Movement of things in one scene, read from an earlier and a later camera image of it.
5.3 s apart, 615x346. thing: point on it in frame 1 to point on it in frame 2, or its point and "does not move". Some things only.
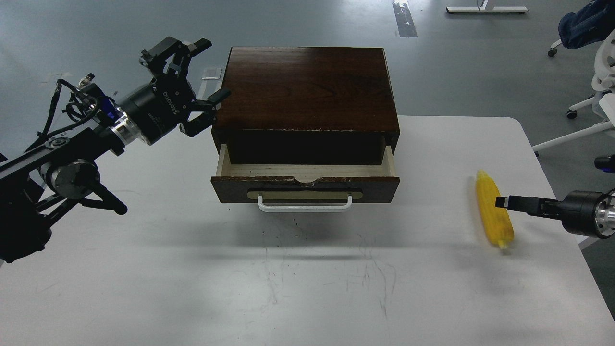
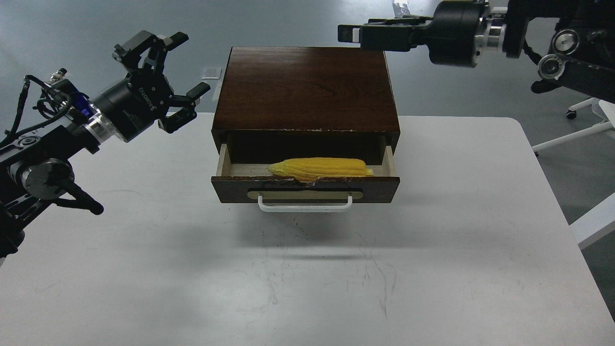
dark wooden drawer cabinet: [306, 105] does not move
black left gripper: [156, 109] to [144, 98]
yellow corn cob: [496, 221] to [310, 169]
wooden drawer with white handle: [304, 187] does not move
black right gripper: [576, 211] to [449, 35]
